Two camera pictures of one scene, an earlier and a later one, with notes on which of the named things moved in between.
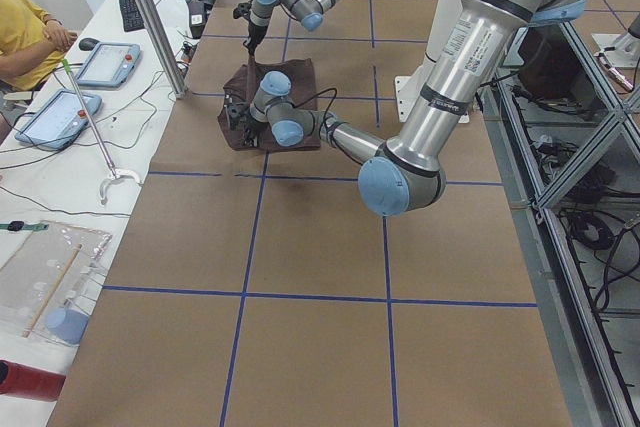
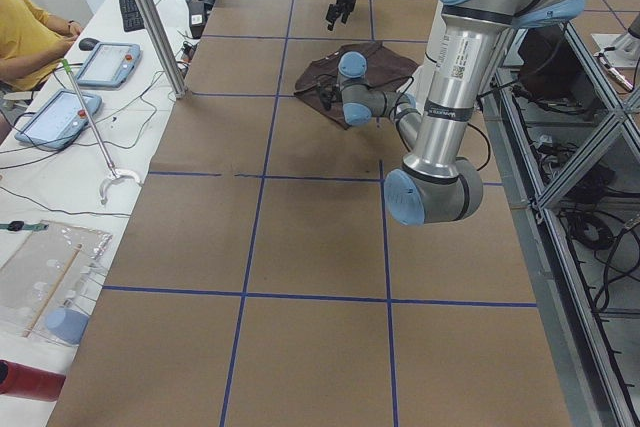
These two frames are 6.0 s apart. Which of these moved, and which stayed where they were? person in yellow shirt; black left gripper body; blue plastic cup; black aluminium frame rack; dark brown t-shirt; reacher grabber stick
Moved: dark brown t-shirt; black left gripper body
Stayed: reacher grabber stick; black aluminium frame rack; blue plastic cup; person in yellow shirt
